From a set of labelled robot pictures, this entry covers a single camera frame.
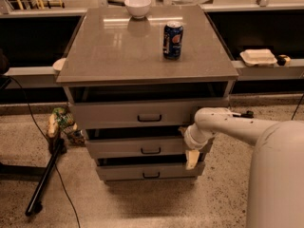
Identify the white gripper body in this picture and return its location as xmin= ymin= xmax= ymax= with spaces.
xmin=184 ymin=123 xmax=214 ymax=150

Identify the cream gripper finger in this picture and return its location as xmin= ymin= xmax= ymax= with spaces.
xmin=185 ymin=150 xmax=200 ymax=170

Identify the grey drawer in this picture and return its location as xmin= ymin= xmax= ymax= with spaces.
xmin=85 ymin=136 xmax=189 ymax=159
xmin=69 ymin=98 xmax=229 ymax=129
xmin=96 ymin=161 xmax=205 ymax=181

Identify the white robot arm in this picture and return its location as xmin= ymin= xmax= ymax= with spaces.
xmin=183 ymin=107 xmax=304 ymax=228

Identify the grey bottom drawer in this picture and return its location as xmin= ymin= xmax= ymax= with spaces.
xmin=96 ymin=161 xmax=205 ymax=181

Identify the grey top drawer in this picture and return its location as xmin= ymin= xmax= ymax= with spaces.
xmin=69 ymin=98 xmax=229 ymax=129

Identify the grey drawer cabinet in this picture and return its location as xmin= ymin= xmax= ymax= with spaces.
xmin=57 ymin=6 xmax=238 ymax=167

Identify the white foam takeout container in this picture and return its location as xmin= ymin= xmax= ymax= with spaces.
xmin=239 ymin=48 xmax=277 ymax=67

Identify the blue soda can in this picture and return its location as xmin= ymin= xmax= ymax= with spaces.
xmin=162 ymin=21 xmax=183 ymax=60

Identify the small yellow black object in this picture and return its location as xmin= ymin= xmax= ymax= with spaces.
xmin=276 ymin=55 xmax=291 ymax=66

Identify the colourful snack bag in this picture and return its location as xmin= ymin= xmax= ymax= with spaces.
xmin=47 ymin=107 xmax=85 ymax=146

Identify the black metal stand leg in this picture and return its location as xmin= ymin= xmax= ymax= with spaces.
xmin=25 ymin=139 xmax=65 ymax=217

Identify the white bowl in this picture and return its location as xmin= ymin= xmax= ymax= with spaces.
xmin=124 ymin=0 xmax=151 ymax=19

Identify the small white plate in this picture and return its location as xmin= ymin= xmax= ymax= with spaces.
xmin=52 ymin=58 xmax=66 ymax=71

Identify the black floor cable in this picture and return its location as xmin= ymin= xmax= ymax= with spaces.
xmin=6 ymin=75 xmax=82 ymax=228

